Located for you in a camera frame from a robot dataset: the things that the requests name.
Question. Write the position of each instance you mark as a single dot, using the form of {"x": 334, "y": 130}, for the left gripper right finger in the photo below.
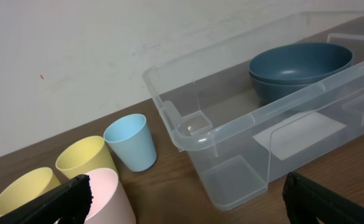
{"x": 308, "y": 202}

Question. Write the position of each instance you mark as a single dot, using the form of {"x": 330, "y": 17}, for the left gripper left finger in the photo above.
{"x": 68, "y": 203}

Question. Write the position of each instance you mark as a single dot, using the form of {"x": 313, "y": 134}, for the dark blue bowl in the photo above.
{"x": 299, "y": 64}
{"x": 269, "y": 93}

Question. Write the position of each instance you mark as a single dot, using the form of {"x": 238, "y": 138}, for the white label in container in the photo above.
{"x": 297, "y": 133}

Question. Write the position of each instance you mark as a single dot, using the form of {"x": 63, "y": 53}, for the clear plastic storage container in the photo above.
{"x": 211, "y": 111}

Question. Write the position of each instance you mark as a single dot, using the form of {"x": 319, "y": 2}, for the yellow plastic cup left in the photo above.
{"x": 26, "y": 188}

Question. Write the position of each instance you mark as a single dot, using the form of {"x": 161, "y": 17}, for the yellow plastic cup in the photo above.
{"x": 26, "y": 188}
{"x": 87, "y": 154}

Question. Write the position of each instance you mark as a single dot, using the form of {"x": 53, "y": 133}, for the pink plastic cup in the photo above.
{"x": 110, "y": 204}

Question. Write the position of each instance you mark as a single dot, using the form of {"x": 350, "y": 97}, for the yellow plastic cup upper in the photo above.
{"x": 87, "y": 154}

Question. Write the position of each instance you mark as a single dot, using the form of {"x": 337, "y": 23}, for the light blue plastic cup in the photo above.
{"x": 130, "y": 138}

